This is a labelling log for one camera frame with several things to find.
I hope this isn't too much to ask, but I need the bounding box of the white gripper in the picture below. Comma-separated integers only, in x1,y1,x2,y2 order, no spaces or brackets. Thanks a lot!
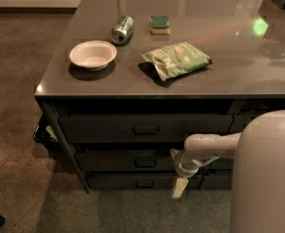
170,149,202,199

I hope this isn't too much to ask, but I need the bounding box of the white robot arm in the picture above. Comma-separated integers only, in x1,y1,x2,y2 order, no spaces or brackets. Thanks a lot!
171,110,285,233

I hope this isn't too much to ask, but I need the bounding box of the dark grey drawer cabinet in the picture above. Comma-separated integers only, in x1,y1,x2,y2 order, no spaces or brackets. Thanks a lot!
35,0,285,190

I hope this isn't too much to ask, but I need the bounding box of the green chip bag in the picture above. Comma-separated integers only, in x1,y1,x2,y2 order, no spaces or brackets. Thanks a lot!
142,42,212,82

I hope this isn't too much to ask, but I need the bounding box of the black bin beside cabinet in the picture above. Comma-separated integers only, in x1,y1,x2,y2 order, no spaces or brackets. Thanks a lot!
33,116,62,151

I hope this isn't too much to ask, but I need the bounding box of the white bowl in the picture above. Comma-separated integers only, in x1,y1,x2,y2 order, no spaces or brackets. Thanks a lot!
69,41,117,71

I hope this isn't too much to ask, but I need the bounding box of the green yellow sponge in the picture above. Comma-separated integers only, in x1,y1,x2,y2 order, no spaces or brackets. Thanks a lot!
150,16,171,35

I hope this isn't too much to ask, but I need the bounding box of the green soda can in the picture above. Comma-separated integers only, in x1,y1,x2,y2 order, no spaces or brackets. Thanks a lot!
111,16,135,45

